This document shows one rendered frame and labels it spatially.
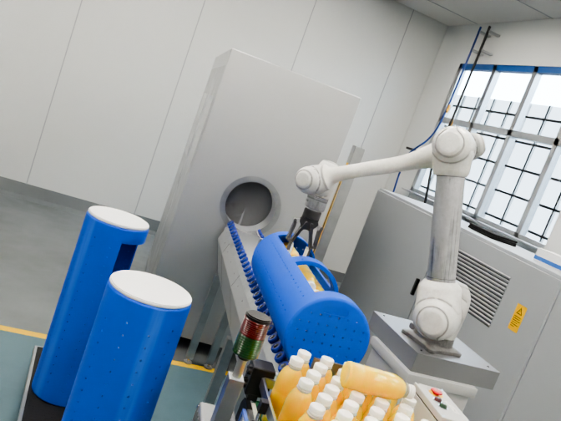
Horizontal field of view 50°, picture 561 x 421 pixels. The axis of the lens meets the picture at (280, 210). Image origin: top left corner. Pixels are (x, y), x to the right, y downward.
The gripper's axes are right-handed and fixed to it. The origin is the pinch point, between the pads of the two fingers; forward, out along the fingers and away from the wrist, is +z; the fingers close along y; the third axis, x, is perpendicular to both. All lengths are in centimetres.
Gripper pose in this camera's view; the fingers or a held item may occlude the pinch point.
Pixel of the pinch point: (296, 253)
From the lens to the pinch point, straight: 258.0
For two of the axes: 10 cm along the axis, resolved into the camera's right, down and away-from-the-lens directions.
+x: 1.7, 2.0, -9.7
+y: -9.2, -3.1, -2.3
